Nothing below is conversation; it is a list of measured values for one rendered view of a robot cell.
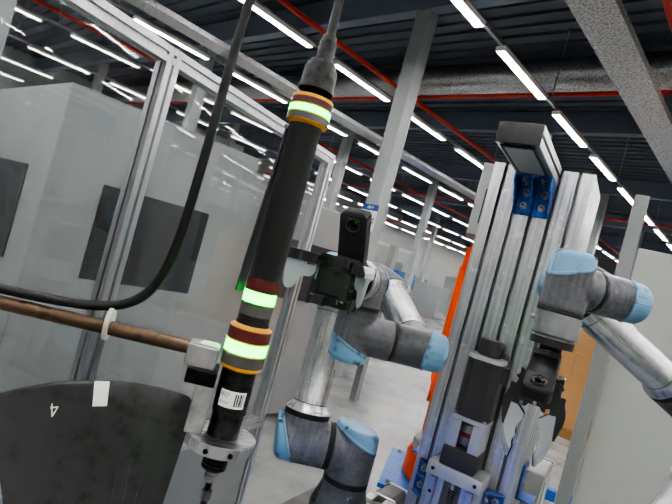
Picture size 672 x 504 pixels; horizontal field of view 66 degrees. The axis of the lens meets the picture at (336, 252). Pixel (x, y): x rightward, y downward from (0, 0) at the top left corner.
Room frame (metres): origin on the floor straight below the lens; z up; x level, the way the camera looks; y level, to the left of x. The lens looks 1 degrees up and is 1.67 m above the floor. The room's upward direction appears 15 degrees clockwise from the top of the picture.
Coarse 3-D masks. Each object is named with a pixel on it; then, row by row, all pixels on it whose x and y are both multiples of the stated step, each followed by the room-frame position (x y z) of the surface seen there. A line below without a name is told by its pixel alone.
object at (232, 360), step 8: (224, 352) 0.51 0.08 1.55; (224, 360) 0.51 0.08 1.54; (232, 360) 0.50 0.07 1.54; (240, 360) 0.50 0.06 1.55; (248, 360) 0.50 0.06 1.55; (256, 360) 0.51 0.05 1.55; (264, 360) 0.52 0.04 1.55; (240, 368) 0.50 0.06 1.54; (248, 368) 0.51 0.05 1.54; (256, 368) 0.51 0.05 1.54
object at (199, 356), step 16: (192, 352) 0.50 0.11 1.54; (208, 352) 0.50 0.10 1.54; (192, 368) 0.50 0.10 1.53; (208, 368) 0.51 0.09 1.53; (208, 384) 0.50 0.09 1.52; (192, 400) 0.50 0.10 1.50; (208, 400) 0.51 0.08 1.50; (192, 416) 0.50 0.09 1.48; (192, 432) 0.51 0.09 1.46; (240, 432) 0.54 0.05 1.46; (192, 448) 0.50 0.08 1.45; (208, 448) 0.49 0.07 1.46; (224, 448) 0.49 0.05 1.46; (240, 448) 0.50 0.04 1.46
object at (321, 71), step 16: (320, 48) 0.52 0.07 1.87; (320, 64) 0.51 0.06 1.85; (304, 80) 0.51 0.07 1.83; (320, 80) 0.51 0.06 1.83; (224, 368) 0.51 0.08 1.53; (224, 384) 0.51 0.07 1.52; (240, 384) 0.51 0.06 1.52; (224, 400) 0.51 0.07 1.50; (240, 400) 0.51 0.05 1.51; (224, 416) 0.51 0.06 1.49; (240, 416) 0.51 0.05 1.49; (208, 432) 0.51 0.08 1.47; (224, 432) 0.51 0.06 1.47; (208, 464) 0.51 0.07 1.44; (224, 464) 0.52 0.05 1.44
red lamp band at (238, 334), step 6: (228, 330) 0.52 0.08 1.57; (234, 330) 0.51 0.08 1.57; (240, 330) 0.50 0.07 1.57; (234, 336) 0.51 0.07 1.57; (240, 336) 0.50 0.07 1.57; (246, 336) 0.50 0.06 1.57; (252, 336) 0.50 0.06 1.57; (258, 336) 0.51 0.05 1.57; (264, 336) 0.51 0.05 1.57; (270, 336) 0.52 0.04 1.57; (246, 342) 0.50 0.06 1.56; (252, 342) 0.50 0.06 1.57; (258, 342) 0.51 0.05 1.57; (264, 342) 0.51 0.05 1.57
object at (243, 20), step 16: (336, 0) 0.52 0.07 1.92; (240, 16) 0.51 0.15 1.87; (336, 16) 0.52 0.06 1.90; (240, 32) 0.51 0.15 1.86; (224, 80) 0.51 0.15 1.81; (224, 96) 0.51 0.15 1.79; (208, 128) 0.51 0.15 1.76; (208, 144) 0.51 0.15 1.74; (208, 160) 0.51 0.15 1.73; (192, 192) 0.51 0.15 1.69; (192, 208) 0.51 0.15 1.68; (176, 240) 0.51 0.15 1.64; (176, 256) 0.51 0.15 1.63; (160, 272) 0.51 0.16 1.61; (0, 288) 0.49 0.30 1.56; (16, 288) 0.49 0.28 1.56; (64, 304) 0.49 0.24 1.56; (80, 304) 0.50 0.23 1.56; (96, 304) 0.50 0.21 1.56; (112, 304) 0.50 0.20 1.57; (128, 304) 0.50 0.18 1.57; (112, 320) 0.51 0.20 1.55
